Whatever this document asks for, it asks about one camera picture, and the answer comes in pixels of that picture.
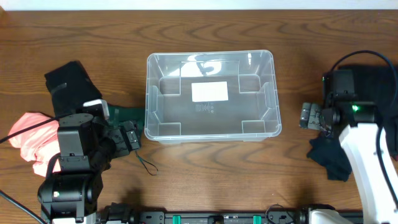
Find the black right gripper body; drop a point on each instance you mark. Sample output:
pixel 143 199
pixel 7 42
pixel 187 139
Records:
pixel 313 112

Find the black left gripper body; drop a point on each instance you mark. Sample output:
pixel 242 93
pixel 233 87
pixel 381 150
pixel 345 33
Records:
pixel 125 137

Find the dark navy taped cloth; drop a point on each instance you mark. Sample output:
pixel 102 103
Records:
pixel 327 152

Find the black cloth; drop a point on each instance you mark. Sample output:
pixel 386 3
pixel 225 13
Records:
pixel 377 84
pixel 70 87

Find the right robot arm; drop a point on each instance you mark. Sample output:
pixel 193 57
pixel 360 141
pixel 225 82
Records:
pixel 358 135

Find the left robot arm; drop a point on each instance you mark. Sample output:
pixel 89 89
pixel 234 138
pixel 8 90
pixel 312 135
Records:
pixel 88 144

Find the dark green folded cloth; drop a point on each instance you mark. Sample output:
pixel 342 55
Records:
pixel 119 114

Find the pink crumpled cloth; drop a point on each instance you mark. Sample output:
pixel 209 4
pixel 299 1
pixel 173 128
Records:
pixel 39 144

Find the clear plastic storage bin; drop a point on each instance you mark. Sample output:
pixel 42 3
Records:
pixel 252 112

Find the white label in bin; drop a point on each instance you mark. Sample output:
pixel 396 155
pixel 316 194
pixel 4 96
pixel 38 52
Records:
pixel 209 91

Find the black mounting rail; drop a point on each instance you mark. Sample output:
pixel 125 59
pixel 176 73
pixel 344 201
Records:
pixel 123 213

